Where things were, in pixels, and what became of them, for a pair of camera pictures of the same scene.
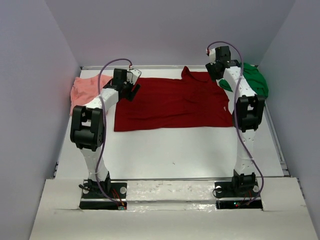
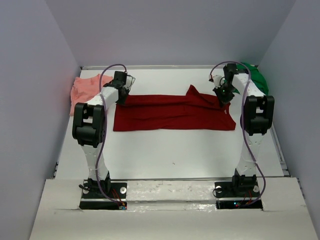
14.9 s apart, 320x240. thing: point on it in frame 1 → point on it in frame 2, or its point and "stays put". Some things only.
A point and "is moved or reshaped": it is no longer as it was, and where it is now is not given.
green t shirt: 254,78 stays put
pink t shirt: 85,88 stays put
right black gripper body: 211,72 → 224,97
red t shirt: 192,101 is moved or reshaped
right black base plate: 228,197 stays put
